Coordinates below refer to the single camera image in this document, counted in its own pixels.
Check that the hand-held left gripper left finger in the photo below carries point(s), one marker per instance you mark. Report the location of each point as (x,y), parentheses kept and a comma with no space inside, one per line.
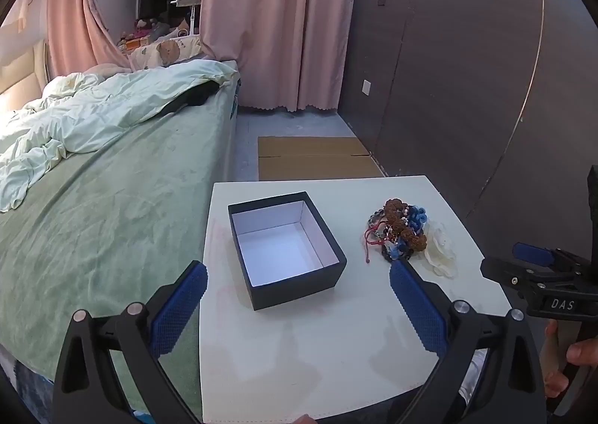
(180,307)

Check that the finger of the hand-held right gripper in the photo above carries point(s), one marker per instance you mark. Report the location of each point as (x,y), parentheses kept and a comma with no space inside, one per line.
(532,253)
(507,272)

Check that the bed with green sheet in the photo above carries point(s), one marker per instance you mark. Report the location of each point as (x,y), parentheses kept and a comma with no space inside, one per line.
(117,218)

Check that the dark cloth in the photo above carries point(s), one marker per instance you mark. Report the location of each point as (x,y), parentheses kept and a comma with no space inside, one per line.
(196,97)

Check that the person's right hand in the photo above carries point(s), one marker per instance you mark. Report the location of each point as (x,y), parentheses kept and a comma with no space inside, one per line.
(584,353)

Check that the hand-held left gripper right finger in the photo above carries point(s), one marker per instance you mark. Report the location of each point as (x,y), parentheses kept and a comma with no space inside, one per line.
(418,307)

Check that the white stand lamp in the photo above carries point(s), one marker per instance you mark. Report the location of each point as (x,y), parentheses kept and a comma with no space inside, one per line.
(190,3)

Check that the flat brown cardboard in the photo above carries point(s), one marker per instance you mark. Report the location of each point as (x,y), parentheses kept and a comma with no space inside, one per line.
(313,157)

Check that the beige padded headboard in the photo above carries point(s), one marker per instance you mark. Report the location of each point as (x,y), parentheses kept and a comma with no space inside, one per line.
(23,73)

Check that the pile of plush toys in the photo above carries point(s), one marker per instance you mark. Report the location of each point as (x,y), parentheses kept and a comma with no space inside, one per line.
(145,31)

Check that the patterned cream pillow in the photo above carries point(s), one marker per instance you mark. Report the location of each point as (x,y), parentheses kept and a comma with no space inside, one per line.
(168,50)

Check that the black square gift box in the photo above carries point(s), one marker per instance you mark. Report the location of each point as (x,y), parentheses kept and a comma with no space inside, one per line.
(299,286)

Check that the pale green duvet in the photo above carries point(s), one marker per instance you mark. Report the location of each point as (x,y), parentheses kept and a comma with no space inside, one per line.
(93,111)

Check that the pink curtain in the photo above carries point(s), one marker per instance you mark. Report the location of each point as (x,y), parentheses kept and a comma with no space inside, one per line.
(74,8)
(280,22)

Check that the white wall socket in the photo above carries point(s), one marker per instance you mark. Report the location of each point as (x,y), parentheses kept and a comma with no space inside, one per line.
(366,87)

